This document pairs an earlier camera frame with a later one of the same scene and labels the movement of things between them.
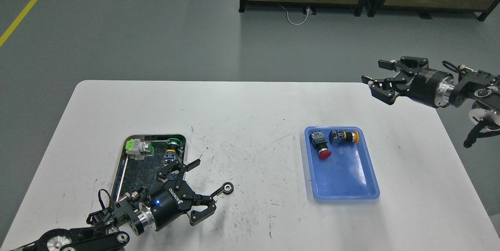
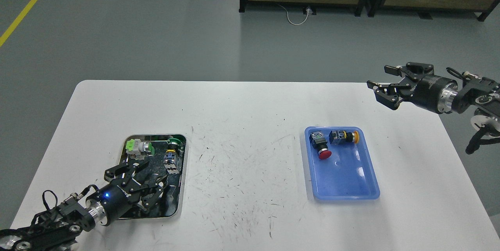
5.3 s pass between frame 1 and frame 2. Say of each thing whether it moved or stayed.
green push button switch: stayed
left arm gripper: moved
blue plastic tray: stayed
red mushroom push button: stayed
